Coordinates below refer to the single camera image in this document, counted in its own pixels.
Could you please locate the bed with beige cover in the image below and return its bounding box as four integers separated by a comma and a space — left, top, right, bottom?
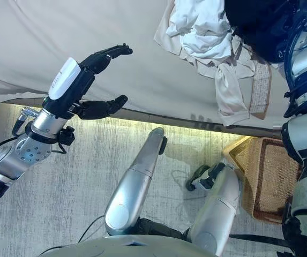
0, 0, 307, 139

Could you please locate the black garment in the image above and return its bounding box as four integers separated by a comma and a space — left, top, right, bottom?
224, 0, 290, 64

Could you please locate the white garment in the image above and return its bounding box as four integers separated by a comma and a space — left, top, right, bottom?
165, 0, 237, 61

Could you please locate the grey striped area rug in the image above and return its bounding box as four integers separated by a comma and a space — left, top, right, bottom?
0, 103, 307, 257

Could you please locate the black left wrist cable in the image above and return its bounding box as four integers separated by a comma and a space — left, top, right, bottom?
11, 106, 76, 156

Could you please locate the beige shirt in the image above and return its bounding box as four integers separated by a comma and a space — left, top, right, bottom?
153, 10, 273, 126

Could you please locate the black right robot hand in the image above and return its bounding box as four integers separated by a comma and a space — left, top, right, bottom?
281, 0, 307, 30

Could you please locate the brown wicker basket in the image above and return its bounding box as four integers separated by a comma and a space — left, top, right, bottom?
222, 136, 304, 225

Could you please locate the grey robot torso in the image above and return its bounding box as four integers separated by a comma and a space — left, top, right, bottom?
39, 234, 215, 257

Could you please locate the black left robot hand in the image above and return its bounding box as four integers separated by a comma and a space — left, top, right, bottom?
42, 42, 133, 120

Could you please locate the silver left robot leg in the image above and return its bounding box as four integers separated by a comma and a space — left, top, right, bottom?
104, 127, 169, 236

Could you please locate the silver right robot leg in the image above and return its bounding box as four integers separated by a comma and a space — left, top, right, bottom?
186, 162, 241, 257

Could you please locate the silver robot leg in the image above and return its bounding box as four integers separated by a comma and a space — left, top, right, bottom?
186, 162, 241, 257
104, 127, 169, 236

